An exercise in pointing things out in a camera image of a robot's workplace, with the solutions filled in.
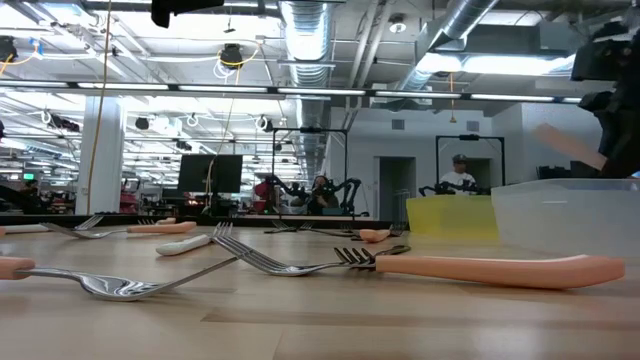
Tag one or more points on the green exit sign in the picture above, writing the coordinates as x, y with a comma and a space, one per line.
28, 176

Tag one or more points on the black equipment shelf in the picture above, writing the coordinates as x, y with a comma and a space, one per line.
575, 172

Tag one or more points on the silver spoon in front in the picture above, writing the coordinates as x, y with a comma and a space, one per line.
120, 289

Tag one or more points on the black monitor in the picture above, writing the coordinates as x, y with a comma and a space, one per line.
210, 172

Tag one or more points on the black metal table frame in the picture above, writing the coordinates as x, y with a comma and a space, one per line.
240, 220

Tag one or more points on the dark background robot arm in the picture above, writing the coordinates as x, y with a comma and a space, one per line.
350, 190

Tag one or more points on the black gantry frame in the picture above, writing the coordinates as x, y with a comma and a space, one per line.
470, 137
310, 130

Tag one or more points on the grey door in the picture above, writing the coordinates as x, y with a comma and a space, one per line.
395, 185

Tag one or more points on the bright ceiling light panel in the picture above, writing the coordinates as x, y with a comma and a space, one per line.
500, 65

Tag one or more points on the black ceiling box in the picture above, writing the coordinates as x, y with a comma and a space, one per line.
7, 49

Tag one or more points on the yellow plastic bin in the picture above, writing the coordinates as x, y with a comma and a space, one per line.
450, 217

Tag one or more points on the round ceiling sensor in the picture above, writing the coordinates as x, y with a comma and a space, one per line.
397, 26

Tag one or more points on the red background machine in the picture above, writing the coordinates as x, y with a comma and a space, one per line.
261, 192

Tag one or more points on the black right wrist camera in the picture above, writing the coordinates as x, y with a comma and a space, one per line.
600, 60

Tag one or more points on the black background robot arm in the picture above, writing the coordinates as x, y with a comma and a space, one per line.
450, 189

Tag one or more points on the clear plastic bin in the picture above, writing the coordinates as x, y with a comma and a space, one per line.
565, 220

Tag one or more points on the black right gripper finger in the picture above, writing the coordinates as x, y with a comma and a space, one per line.
625, 150

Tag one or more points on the silver ventilation duct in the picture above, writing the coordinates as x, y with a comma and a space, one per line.
307, 35
465, 17

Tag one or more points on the person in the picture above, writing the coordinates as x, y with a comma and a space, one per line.
321, 197
457, 175

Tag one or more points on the white building column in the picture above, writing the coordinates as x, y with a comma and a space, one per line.
107, 160

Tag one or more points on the black rail with light strips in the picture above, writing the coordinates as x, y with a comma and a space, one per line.
272, 90

